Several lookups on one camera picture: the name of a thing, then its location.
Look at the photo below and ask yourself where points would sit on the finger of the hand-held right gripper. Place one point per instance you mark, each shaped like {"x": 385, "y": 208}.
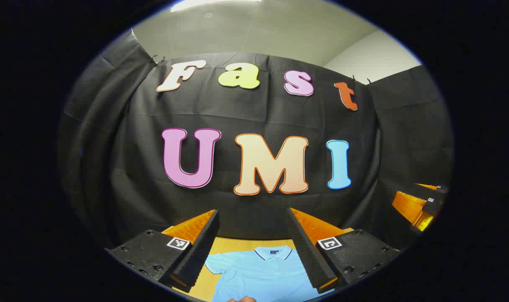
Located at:
{"x": 441, "y": 188}
{"x": 429, "y": 206}

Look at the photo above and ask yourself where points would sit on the white ceiling light panel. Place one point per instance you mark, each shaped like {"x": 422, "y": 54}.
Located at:
{"x": 212, "y": 4}

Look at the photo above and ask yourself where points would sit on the black backdrop cloth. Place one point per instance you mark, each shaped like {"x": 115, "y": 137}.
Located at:
{"x": 246, "y": 113}

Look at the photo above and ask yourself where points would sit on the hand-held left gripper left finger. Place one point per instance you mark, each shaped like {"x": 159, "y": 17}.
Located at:
{"x": 198, "y": 256}

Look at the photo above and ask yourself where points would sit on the light blue polo T-shirt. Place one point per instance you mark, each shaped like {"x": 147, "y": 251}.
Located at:
{"x": 263, "y": 277}

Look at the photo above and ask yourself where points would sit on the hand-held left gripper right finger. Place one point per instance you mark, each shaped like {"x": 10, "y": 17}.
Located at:
{"x": 307, "y": 251}

